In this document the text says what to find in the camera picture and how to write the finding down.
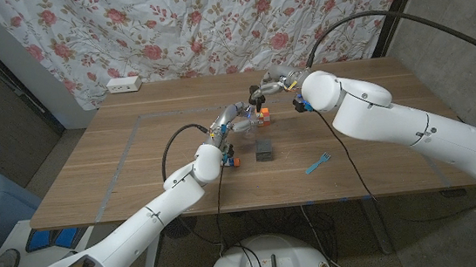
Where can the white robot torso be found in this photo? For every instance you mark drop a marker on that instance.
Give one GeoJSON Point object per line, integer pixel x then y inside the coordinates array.
{"type": "Point", "coordinates": [267, 258]}

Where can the dark grey cube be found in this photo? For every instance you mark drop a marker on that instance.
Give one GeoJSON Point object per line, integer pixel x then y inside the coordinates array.
{"type": "Point", "coordinates": [264, 150]}

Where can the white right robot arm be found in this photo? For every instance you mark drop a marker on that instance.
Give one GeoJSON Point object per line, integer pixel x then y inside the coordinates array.
{"type": "Point", "coordinates": [394, 123]}

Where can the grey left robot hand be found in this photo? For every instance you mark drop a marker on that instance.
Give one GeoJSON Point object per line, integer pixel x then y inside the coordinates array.
{"type": "Point", "coordinates": [232, 117]}

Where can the black backdrop stand pole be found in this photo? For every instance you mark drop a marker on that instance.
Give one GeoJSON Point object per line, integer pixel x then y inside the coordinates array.
{"type": "Point", "coordinates": [398, 4]}

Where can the clear plastic spray bottle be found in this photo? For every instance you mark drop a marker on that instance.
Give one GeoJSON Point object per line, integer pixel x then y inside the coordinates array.
{"type": "Point", "coordinates": [248, 117]}

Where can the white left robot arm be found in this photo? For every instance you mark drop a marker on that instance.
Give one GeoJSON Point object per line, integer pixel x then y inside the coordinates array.
{"type": "Point", "coordinates": [141, 221]}

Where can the black trigger sprayer head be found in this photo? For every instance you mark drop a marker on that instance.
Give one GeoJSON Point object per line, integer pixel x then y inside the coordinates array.
{"type": "Point", "coordinates": [257, 101]}

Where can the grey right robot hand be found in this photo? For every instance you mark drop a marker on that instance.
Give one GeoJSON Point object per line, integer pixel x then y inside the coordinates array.
{"type": "Point", "coordinates": [285, 77]}

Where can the orange glue stick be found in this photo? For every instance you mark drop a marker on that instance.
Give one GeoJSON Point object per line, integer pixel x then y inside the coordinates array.
{"type": "Point", "coordinates": [236, 162]}

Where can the round black floor fan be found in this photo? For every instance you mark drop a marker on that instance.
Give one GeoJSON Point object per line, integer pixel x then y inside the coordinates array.
{"type": "Point", "coordinates": [182, 227]}

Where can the white power strip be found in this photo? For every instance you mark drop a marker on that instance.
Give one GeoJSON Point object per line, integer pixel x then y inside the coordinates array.
{"type": "Point", "coordinates": [124, 84]}

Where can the blue plastic fork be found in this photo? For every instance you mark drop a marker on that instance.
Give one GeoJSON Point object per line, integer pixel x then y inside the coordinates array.
{"type": "Point", "coordinates": [313, 168]}

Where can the white table leg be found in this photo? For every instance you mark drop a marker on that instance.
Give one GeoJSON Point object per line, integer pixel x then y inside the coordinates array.
{"type": "Point", "coordinates": [151, 260]}
{"type": "Point", "coordinates": [378, 229]}

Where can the orange yellow red cube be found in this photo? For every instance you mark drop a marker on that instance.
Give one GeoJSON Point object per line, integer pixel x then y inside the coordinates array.
{"type": "Point", "coordinates": [265, 117]}

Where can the floral print backdrop cloth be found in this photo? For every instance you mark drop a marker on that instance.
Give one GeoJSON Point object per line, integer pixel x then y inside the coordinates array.
{"type": "Point", "coordinates": [192, 24]}

